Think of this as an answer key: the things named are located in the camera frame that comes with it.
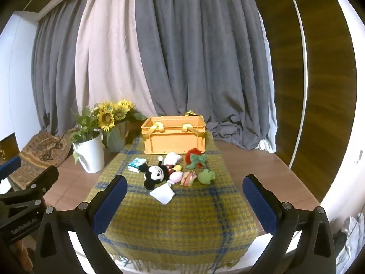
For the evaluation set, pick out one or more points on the orange plastic crate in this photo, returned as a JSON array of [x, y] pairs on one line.
[[171, 144]]

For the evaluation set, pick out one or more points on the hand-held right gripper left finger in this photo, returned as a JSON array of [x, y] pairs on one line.
[[111, 204]]

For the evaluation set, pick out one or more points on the colourful printed cloth pouch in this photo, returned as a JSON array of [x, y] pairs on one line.
[[188, 178]]

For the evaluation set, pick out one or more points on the black mouse plush toy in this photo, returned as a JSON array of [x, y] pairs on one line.
[[155, 174]]

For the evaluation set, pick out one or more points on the pale pink curtain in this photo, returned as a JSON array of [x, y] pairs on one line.
[[111, 57]]

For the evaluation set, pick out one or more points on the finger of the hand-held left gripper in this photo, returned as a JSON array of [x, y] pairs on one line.
[[44, 178], [10, 167]]

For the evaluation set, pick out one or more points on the yellow-green plaid blanket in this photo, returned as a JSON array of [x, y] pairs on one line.
[[176, 225]]

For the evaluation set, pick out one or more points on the brown patterned cushion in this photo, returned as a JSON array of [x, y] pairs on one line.
[[40, 154]]

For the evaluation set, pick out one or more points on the red and green plush toy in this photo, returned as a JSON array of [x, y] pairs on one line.
[[194, 155]]

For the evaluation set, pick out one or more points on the sunflower bouquet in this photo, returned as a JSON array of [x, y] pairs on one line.
[[107, 117]]

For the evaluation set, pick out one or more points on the white crumpled cloth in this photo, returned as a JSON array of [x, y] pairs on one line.
[[352, 239]]

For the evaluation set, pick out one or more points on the green plant in white pot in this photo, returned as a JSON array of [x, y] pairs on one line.
[[89, 154]]

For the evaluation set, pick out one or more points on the pale knit glove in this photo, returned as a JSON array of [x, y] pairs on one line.
[[172, 158]]

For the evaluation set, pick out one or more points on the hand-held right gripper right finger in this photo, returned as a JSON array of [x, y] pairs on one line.
[[259, 205]]

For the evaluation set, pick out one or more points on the pink soft egg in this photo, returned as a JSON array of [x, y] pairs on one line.
[[176, 177]]

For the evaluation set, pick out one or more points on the blue tissue pack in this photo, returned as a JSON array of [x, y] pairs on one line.
[[136, 164]]

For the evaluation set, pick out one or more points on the grey curtain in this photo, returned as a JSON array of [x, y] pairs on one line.
[[205, 57], [54, 77]]

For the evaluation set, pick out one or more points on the green vase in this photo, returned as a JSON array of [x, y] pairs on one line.
[[117, 139]]

